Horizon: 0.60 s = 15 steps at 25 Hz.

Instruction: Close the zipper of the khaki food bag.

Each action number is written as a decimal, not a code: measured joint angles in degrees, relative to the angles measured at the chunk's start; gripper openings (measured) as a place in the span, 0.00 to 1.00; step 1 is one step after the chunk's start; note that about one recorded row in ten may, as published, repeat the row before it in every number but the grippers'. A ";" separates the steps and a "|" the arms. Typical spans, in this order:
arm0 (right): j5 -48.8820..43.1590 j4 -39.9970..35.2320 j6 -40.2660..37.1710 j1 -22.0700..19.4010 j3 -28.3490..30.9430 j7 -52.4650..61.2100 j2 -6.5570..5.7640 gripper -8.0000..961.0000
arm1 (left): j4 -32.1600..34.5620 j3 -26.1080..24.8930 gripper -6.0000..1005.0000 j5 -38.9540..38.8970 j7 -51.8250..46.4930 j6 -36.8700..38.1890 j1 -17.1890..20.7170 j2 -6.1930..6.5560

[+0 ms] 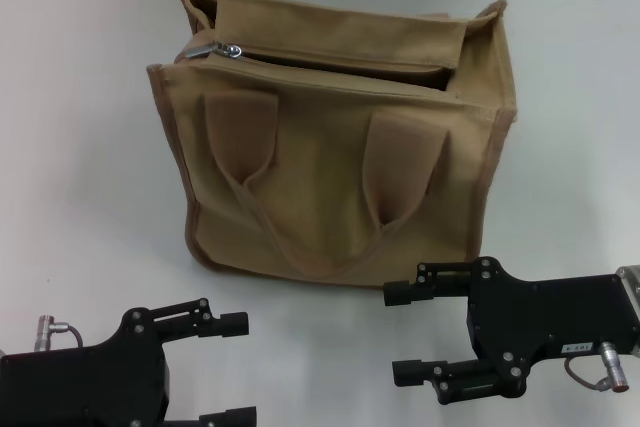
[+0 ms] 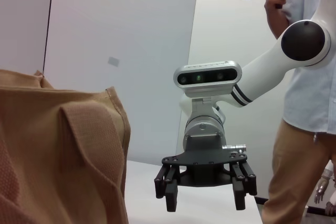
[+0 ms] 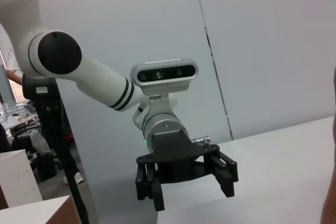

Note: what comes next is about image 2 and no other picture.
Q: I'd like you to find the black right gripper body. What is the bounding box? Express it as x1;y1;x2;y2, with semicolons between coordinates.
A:
161;135;249;188

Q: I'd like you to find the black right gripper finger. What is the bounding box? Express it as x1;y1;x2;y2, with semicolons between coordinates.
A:
154;165;182;212
228;161;258;211

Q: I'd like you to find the khaki fabric food bag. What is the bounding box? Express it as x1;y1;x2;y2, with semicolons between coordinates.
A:
0;69;131;224

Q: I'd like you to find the operator bare forearm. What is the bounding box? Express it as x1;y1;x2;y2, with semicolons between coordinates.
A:
264;1;291;40

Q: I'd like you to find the silver mannequin robot hand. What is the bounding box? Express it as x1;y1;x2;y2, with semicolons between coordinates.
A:
314;161;333;204

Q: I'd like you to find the person in light blue shirt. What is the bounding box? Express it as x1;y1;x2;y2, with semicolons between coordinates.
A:
261;0;336;224

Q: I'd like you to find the right gripper cable with plugs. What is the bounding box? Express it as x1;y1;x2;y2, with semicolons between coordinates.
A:
222;144;247;154

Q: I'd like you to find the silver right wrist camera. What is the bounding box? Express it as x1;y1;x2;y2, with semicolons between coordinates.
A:
173;60;243;98

